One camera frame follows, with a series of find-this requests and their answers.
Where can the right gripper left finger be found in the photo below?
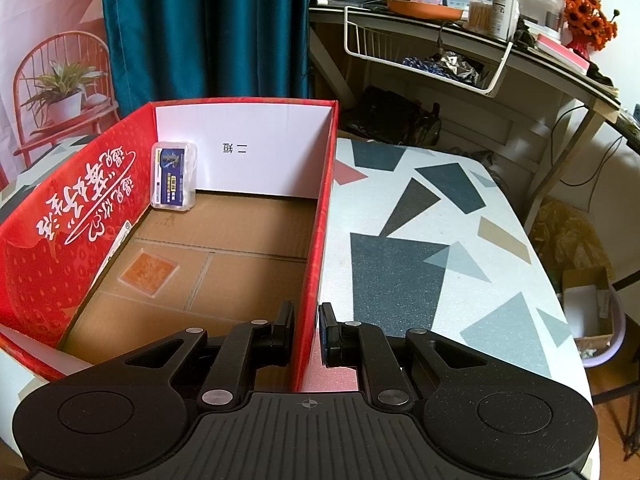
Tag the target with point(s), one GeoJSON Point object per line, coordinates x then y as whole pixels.
{"type": "Point", "coordinates": [220, 370]}

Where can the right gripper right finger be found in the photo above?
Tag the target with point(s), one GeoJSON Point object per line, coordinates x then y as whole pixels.
{"type": "Point", "coordinates": [392, 371]}

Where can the gold card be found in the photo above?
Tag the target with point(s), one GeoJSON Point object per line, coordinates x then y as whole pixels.
{"type": "Point", "coordinates": [148, 273]}

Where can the red strawberry cardboard box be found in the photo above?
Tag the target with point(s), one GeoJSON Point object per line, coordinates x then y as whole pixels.
{"type": "Point", "coordinates": [253, 238]}

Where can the clear case with blue card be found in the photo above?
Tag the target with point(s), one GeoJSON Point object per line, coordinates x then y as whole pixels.
{"type": "Point", "coordinates": [173, 175]}

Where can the small cardboard box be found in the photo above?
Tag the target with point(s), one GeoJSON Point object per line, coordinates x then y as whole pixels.
{"type": "Point", "coordinates": [585, 304]}

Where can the lavender plastic basin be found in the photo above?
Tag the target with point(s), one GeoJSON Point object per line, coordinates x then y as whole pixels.
{"type": "Point", "coordinates": [614, 331]}

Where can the white desk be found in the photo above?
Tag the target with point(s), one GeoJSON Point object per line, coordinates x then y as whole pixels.
{"type": "Point", "coordinates": [532, 113]}

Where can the pink printed backdrop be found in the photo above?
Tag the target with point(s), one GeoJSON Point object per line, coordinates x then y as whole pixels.
{"type": "Point", "coordinates": [56, 78]}

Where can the teal curtain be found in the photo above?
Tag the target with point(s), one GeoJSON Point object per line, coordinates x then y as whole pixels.
{"type": "Point", "coordinates": [185, 49]}

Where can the orange bowl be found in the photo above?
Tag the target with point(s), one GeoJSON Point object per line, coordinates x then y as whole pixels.
{"type": "Point", "coordinates": [424, 11]}

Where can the cotton swab box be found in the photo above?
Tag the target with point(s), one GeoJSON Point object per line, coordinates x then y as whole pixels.
{"type": "Point", "coordinates": [479, 16]}

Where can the pink book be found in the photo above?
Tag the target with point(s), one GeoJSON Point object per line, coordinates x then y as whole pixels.
{"type": "Point", "coordinates": [562, 54]}

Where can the white cylindrical bottle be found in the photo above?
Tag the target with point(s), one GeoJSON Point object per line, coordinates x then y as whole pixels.
{"type": "Point", "coordinates": [502, 18]}

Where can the orange artificial flowers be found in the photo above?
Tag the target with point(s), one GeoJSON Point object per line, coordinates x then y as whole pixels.
{"type": "Point", "coordinates": [589, 28]}

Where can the white wire basket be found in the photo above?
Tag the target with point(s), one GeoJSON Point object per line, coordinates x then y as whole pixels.
{"type": "Point", "coordinates": [442, 52]}

